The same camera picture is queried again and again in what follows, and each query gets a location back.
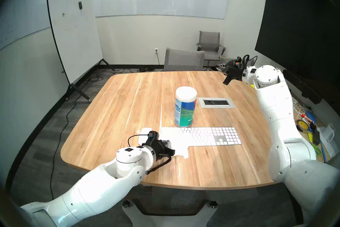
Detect black video conference bar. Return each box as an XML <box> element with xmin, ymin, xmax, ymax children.
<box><xmin>283</xmin><ymin>69</ymin><xmax>322</xmax><ymax>104</ymax></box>

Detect white disinfecting wipe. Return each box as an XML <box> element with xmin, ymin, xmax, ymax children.
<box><xmin>162</xmin><ymin>137</ymin><xmax>190</xmax><ymax>159</ymax></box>

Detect white charger cable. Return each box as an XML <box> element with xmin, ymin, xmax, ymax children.
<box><xmin>292</xmin><ymin>103</ymin><xmax>308</xmax><ymax>120</ymax></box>

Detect green handled scissors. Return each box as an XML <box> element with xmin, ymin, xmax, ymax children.
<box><xmin>310</xmin><ymin>142</ymin><xmax>322</xmax><ymax>157</ymax></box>

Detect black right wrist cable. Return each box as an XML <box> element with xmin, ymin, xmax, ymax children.
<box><xmin>240</xmin><ymin>54</ymin><xmax>258</xmax><ymax>68</ymax></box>

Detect yellow black tape roll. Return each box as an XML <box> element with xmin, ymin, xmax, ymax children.
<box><xmin>296</xmin><ymin>120</ymin><xmax>311</xmax><ymax>132</ymax></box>

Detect white mug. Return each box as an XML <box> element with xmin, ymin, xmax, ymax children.
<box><xmin>323</xmin><ymin>123</ymin><xmax>335</xmax><ymax>142</ymax></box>

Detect blue pen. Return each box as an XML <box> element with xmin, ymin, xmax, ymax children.
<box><xmin>320</xmin><ymin>140</ymin><xmax>327</xmax><ymax>163</ymax></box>

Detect black block eraser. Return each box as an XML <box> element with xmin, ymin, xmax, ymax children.
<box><xmin>311</xmin><ymin>129</ymin><xmax>322</xmax><ymax>145</ymax></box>

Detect wall whiteboard with handwriting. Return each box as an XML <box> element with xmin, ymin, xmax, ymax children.
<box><xmin>0</xmin><ymin>0</ymin><xmax>81</xmax><ymax>51</ymax></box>

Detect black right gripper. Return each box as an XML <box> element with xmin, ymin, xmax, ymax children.
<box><xmin>216</xmin><ymin>59</ymin><xmax>245</xmax><ymax>85</ymax></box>

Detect rolling whiteboard on stand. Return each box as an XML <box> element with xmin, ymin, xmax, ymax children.
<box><xmin>46</xmin><ymin>0</ymin><xmax>116</xmax><ymax>104</ymax></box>

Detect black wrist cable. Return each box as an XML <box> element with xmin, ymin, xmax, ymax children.
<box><xmin>240</xmin><ymin>54</ymin><xmax>258</xmax><ymax>68</ymax></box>
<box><xmin>145</xmin><ymin>156</ymin><xmax>172</xmax><ymax>175</ymax></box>

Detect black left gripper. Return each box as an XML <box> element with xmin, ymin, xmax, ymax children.
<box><xmin>142</xmin><ymin>131</ymin><xmax>176</xmax><ymax>163</ymax></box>

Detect grey office armchair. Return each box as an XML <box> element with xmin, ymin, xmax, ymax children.
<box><xmin>196</xmin><ymin>31</ymin><xmax>226</xmax><ymax>70</ymax></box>

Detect black wall television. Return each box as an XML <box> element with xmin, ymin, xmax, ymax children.
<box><xmin>254</xmin><ymin>0</ymin><xmax>340</xmax><ymax>96</ymax></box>

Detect table power outlet box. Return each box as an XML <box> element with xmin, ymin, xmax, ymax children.
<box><xmin>198</xmin><ymin>97</ymin><xmax>236</xmax><ymax>109</ymax></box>

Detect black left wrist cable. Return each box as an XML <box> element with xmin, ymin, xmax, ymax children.
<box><xmin>145</xmin><ymin>156</ymin><xmax>172</xmax><ymax>175</ymax></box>

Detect disinfecting wipes canister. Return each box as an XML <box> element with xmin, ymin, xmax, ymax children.
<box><xmin>174</xmin><ymin>86</ymin><xmax>198</xmax><ymax>127</ymax></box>

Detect white computer mouse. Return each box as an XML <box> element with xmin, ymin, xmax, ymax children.
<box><xmin>139</xmin><ymin>128</ymin><xmax>153</xmax><ymax>147</ymax></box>

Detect white keyboard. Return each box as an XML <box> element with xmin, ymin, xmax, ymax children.
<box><xmin>161</xmin><ymin>127</ymin><xmax>242</xmax><ymax>147</ymax></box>

